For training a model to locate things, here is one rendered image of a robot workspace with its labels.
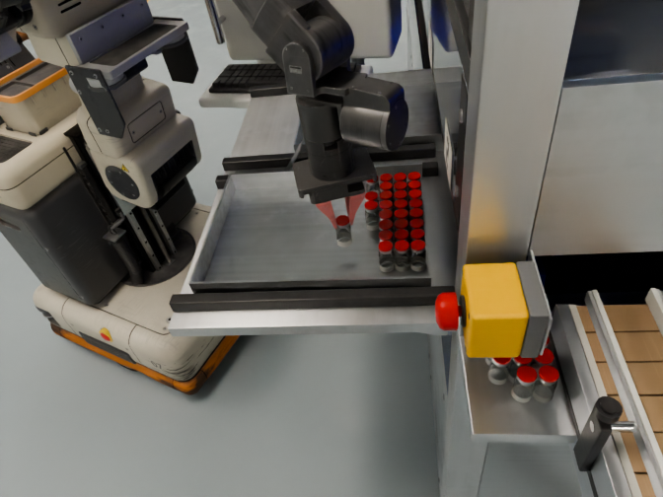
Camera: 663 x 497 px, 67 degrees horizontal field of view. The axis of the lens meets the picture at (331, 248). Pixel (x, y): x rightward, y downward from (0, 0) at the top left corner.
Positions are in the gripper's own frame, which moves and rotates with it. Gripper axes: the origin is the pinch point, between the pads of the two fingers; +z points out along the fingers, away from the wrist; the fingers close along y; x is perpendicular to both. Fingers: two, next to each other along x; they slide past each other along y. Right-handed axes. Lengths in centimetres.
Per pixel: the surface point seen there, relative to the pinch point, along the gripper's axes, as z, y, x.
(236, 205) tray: 6.6, -16.5, 17.9
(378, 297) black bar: 5.4, 2.1, -10.8
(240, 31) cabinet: 5, -12, 96
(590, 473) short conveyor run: 7.0, 16.8, -37.6
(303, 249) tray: 6.9, -6.6, 3.2
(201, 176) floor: 93, -53, 164
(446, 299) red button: -6.0, 7.3, -22.5
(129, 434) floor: 94, -75, 31
